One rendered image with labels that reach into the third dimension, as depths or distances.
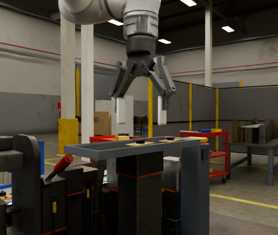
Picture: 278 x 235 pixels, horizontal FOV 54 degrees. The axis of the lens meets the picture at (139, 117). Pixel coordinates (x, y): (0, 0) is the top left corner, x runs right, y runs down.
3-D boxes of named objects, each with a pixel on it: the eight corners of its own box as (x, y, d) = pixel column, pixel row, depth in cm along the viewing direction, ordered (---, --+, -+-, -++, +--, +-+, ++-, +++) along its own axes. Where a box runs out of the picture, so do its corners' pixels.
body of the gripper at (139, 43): (118, 38, 69) (118, 75, 69) (146, 33, 64) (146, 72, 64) (135, 44, 75) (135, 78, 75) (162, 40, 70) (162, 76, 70)
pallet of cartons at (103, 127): (114, 136, 1475) (114, 111, 1473) (104, 137, 1409) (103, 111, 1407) (97, 135, 1543) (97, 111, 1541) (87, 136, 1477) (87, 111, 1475)
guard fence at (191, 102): (214, 155, 804) (215, 87, 802) (219, 155, 796) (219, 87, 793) (145, 176, 534) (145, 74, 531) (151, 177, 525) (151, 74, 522)
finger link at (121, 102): (118, 97, 72) (116, 97, 73) (118, 124, 72) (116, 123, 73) (125, 98, 75) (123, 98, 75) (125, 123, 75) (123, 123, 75)
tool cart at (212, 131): (206, 178, 517) (206, 127, 515) (228, 183, 481) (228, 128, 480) (177, 186, 464) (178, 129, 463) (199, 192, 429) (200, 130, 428)
